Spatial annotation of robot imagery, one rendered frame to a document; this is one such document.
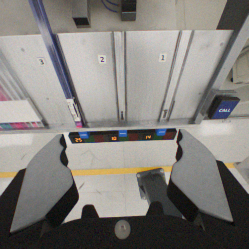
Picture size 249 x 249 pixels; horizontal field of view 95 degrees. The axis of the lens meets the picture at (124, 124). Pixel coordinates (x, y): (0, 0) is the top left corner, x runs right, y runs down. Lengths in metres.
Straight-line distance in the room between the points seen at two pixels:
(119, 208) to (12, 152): 1.08
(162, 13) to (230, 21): 0.32
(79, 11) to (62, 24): 0.09
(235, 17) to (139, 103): 0.21
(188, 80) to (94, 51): 0.19
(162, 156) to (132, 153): 0.27
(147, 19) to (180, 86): 0.34
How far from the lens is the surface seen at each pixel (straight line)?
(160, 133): 0.35
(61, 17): 0.61
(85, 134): 0.34
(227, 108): 0.32
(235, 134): 1.46
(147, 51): 0.24
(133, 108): 0.29
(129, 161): 1.08
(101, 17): 0.57
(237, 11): 0.31
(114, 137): 0.37
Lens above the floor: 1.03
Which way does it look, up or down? 89 degrees down
